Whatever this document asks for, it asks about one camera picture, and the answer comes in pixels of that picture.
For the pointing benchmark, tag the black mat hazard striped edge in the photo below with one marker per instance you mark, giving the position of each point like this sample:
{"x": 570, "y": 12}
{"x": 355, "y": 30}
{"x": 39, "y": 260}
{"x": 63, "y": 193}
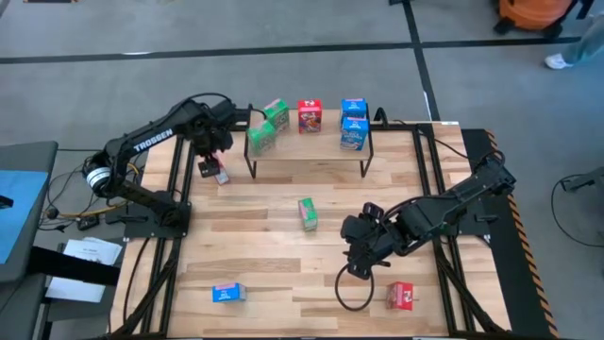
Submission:
{"x": 524, "y": 293}

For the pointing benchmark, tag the black power adapter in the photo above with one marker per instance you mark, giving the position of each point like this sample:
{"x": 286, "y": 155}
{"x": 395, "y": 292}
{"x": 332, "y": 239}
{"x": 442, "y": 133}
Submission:
{"x": 88, "y": 223}

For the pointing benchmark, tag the person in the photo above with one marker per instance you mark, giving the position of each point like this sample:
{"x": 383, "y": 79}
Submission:
{"x": 585, "y": 45}

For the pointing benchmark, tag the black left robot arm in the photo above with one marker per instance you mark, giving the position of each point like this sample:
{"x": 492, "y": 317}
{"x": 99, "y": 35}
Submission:
{"x": 151, "y": 139}

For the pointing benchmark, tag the green Apple Jacks cereal box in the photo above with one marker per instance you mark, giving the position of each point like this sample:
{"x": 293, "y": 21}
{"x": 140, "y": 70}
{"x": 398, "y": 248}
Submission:
{"x": 309, "y": 215}
{"x": 278, "y": 113}
{"x": 261, "y": 138}

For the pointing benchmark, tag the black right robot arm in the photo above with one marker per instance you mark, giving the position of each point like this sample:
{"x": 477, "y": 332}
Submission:
{"x": 448, "y": 208}

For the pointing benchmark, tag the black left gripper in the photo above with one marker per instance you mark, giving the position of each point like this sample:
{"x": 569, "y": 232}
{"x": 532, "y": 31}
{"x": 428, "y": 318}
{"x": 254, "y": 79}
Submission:
{"x": 212, "y": 139}

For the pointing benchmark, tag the gray desk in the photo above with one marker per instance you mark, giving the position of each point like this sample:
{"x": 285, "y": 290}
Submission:
{"x": 28, "y": 156}

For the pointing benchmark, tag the orange shop vacuum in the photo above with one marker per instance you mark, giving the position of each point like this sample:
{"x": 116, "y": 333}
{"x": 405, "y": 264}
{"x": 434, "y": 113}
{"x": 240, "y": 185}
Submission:
{"x": 538, "y": 14}

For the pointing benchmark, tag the wooden shelf black metal frame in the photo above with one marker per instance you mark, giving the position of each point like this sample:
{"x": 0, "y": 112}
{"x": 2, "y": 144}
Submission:
{"x": 311, "y": 148}

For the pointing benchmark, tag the blue desk mat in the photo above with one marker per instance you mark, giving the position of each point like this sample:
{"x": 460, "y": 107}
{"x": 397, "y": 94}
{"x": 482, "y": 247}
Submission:
{"x": 23, "y": 222}

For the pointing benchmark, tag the red Froot Loops cereal box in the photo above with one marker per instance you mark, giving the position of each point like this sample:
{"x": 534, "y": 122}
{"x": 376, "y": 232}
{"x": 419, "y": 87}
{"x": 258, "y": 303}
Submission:
{"x": 400, "y": 296}
{"x": 310, "y": 115}
{"x": 223, "y": 172}

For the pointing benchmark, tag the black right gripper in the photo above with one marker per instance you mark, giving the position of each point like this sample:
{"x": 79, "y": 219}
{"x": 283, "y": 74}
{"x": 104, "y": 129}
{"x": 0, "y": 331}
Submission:
{"x": 377, "y": 243}

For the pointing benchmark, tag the gray floor stand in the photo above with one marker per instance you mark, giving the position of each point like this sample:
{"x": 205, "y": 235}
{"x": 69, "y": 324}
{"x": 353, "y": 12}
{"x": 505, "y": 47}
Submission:
{"x": 585, "y": 178}

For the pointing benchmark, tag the blue Rice Krispies cereal box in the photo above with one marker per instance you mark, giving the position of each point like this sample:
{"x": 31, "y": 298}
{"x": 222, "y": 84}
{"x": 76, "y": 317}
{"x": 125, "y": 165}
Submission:
{"x": 354, "y": 107}
{"x": 229, "y": 293}
{"x": 355, "y": 134}

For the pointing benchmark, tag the white paper sheet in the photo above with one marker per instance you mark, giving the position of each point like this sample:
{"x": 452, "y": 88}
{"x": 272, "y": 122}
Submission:
{"x": 75, "y": 290}
{"x": 92, "y": 250}

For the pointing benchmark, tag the black flat bar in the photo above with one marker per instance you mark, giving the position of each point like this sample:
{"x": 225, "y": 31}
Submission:
{"x": 71, "y": 266}

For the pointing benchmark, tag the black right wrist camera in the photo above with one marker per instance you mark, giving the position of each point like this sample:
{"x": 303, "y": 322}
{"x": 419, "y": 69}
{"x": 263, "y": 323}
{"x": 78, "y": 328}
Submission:
{"x": 373, "y": 211}

